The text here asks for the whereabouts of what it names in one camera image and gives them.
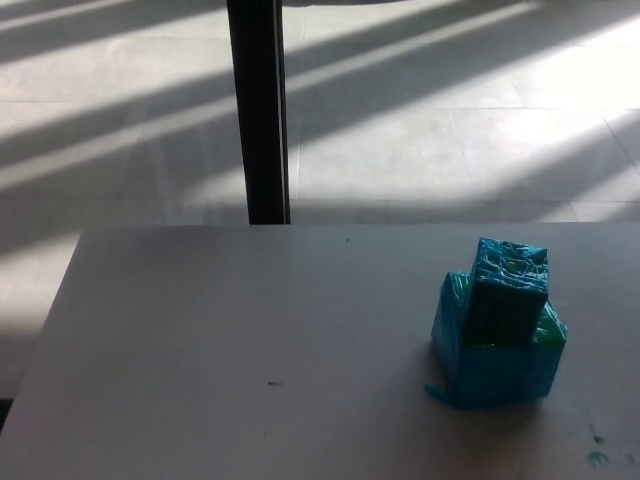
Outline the black vertical window post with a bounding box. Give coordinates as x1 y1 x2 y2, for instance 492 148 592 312
225 0 292 226

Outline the large blue taped cube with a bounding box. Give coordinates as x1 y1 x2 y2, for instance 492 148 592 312
422 270 571 411

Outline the small blue taped cube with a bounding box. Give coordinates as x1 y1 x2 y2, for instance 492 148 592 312
463 236 551 346

